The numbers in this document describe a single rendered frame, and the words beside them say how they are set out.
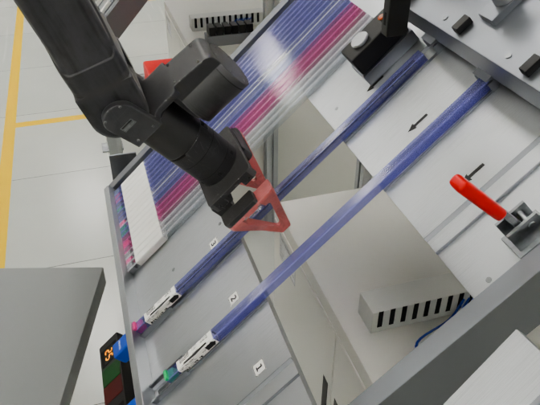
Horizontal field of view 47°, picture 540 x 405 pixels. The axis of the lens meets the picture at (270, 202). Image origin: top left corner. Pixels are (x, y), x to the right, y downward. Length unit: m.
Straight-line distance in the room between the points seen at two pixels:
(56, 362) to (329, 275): 0.47
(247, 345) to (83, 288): 0.50
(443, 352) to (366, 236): 0.67
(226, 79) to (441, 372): 0.34
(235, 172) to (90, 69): 0.20
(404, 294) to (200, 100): 0.51
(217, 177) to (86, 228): 1.65
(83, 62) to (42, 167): 2.17
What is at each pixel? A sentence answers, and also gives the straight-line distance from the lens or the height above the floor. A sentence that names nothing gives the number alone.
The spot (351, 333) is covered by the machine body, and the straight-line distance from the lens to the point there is 0.99.
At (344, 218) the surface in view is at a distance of 0.67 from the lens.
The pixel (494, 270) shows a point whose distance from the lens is 0.56.
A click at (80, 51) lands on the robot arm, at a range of 0.57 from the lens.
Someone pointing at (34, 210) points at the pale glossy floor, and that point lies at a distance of 2.47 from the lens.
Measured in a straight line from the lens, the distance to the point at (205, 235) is 0.85.
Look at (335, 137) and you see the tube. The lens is 0.75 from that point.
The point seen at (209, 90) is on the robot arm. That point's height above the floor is 1.08.
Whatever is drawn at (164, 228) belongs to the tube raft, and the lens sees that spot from 0.92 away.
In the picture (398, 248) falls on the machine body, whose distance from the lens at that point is 1.16.
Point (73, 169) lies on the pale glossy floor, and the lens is 2.68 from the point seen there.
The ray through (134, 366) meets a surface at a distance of 0.81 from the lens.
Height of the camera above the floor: 1.34
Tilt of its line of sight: 35 degrees down
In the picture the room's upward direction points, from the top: straight up
